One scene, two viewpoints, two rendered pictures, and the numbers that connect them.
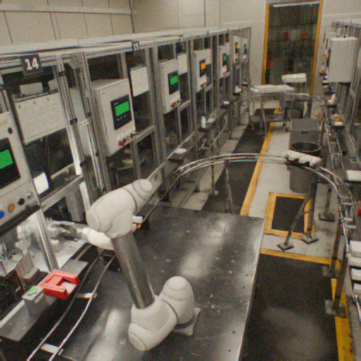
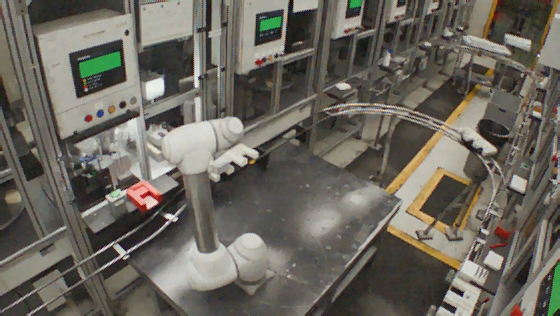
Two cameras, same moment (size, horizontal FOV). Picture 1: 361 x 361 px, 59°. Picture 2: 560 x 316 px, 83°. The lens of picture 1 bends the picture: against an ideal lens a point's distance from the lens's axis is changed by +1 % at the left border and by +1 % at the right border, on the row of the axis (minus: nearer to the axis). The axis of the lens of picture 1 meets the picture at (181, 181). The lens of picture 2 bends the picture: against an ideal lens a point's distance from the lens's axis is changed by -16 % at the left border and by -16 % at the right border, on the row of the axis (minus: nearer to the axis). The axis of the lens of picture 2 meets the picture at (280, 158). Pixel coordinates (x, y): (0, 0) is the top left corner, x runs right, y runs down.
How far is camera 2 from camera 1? 37 cm
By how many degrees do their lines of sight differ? 16
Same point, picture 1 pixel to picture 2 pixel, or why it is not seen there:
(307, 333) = not seen: outside the picture
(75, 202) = (191, 114)
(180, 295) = (248, 254)
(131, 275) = (195, 217)
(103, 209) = (177, 141)
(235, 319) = (304, 297)
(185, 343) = (242, 298)
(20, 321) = (102, 216)
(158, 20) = not seen: outside the picture
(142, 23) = not seen: outside the picture
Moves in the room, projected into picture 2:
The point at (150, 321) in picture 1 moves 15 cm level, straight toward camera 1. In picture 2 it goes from (205, 268) to (195, 296)
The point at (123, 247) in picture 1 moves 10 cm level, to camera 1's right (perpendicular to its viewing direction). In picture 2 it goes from (191, 186) to (214, 193)
